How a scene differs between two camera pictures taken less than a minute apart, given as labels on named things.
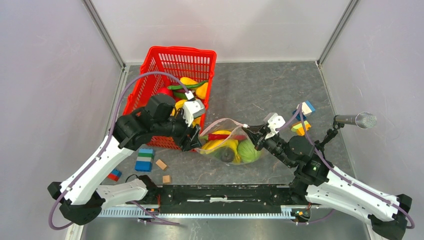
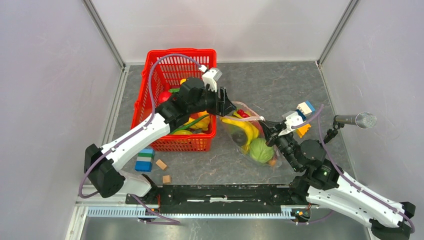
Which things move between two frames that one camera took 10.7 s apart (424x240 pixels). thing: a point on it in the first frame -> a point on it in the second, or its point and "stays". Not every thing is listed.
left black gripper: [186, 142] -> [225, 105]
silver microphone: [363, 120] stays
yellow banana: [212, 146] -> [251, 131]
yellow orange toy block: [298, 128] stays
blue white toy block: [307, 109] stays
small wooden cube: [166, 179] stays
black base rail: [221, 198] stays
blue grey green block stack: [144, 160] stays
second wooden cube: [161, 164] stays
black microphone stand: [331, 133] stays
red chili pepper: [212, 136] -> [241, 112]
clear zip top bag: [229, 141] -> [246, 131]
